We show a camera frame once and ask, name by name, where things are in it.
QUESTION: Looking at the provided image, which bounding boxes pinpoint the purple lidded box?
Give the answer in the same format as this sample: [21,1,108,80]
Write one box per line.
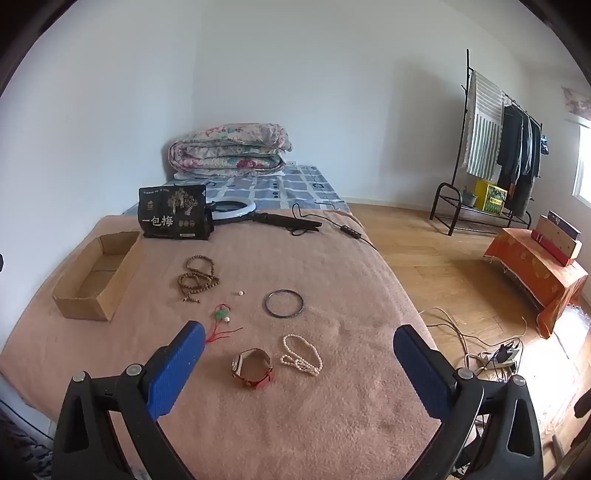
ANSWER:
[547,211,581,241]

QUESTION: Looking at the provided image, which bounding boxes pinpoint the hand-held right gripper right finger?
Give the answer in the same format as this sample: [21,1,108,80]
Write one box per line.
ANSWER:
[393,324,544,480]

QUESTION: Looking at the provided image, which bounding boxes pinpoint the brown wooden bead necklace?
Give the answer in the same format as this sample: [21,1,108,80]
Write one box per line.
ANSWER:
[178,255,220,304]

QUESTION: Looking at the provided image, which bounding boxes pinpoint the white ring light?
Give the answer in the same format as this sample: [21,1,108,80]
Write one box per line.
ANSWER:
[209,199,257,225]

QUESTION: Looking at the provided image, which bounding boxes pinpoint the black folded tripod stand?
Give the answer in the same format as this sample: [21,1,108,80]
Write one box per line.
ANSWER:
[252,210,322,232]

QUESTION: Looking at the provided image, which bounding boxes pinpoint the folded floral quilt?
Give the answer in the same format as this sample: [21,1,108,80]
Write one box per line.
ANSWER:
[167,123,293,175]

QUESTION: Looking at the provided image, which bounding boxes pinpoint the white pearl necklace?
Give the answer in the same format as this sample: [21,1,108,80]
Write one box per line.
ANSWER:
[281,335,323,377]

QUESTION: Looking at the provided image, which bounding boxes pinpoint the dark hanging clothes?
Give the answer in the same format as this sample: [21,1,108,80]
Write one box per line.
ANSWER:
[496,105,543,217]

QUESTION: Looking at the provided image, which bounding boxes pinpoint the floral window valance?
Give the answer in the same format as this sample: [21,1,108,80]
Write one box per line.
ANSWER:
[561,85,591,127]

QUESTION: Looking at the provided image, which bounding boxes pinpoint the black cable with inline switch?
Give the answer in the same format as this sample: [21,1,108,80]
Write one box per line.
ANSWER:
[291,203,377,252]

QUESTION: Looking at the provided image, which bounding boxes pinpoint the dark round bangle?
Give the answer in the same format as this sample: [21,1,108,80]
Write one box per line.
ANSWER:
[264,289,305,319]

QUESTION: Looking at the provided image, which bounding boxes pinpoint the striped patterned pants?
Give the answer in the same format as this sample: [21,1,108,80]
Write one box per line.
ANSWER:
[0,401,54,480]

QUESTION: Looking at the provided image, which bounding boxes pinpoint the beige and red gift box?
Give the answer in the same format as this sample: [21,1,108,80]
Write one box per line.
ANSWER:
[531,217,583,267]

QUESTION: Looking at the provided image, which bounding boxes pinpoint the black snack bag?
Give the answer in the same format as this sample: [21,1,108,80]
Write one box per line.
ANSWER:
[139,185,215,241]

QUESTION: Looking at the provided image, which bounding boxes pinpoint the window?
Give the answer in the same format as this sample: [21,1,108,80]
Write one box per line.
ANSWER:
[573,120,591,204]

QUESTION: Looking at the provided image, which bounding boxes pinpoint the brown blanket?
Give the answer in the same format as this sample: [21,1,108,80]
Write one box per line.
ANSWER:
[0,210,439,480]

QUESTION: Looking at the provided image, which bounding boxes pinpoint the floor cables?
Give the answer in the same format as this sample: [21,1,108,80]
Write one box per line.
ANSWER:
[418,307,527,370]

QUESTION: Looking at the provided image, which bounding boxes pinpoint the striped hanging towel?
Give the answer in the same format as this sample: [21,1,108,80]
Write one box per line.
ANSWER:
[463,69,506,178]

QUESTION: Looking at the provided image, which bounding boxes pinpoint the white power strip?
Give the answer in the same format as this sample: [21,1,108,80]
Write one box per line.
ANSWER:
[466,351,518,370]

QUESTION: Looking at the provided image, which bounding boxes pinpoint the cardboard box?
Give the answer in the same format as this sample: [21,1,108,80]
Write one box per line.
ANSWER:
[52,231,141,321]

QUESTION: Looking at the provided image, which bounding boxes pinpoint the yellow box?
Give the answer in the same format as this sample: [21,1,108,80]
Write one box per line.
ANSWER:
[475,179,509,215]

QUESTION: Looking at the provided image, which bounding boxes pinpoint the blue plaid bed sheet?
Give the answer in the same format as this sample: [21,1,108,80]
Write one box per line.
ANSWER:
[122,164,352,215]

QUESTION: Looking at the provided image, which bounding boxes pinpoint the black metal clothes rack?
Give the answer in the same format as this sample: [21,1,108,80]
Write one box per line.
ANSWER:
[429,48,543,237]

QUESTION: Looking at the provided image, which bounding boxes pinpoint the orange cloth covered table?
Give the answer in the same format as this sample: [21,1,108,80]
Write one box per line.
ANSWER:
[483,227,589,339]

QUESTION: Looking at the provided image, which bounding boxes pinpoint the wristwatch with red strap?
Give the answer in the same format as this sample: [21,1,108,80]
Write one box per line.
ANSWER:
[232,348,276,391]

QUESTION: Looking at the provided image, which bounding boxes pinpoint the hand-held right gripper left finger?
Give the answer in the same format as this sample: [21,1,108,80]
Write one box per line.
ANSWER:
[51,320,206,480]

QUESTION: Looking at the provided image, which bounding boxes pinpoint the green pendant with red cord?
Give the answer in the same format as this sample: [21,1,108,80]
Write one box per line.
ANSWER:
[206,303,244,344]

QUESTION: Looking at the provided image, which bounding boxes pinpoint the black plug-in charger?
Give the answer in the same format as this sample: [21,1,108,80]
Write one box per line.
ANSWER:
[496,342,522,365]

